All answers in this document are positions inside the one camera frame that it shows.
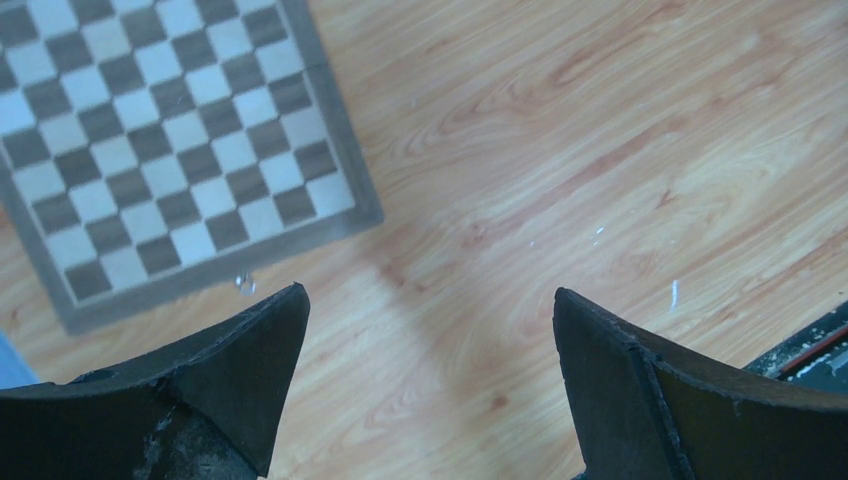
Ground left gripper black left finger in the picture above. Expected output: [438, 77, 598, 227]
[1, 283, 310, 479]

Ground small clear plastic bit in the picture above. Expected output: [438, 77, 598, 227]
[234, 273, 256, 296]

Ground wooden chessboard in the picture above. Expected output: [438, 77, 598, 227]
[1, 1, 384, 334]

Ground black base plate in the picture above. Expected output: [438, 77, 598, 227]
[744, 312, 847, 394]

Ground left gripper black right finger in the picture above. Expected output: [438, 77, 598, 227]
[553, 288, 847, 479]

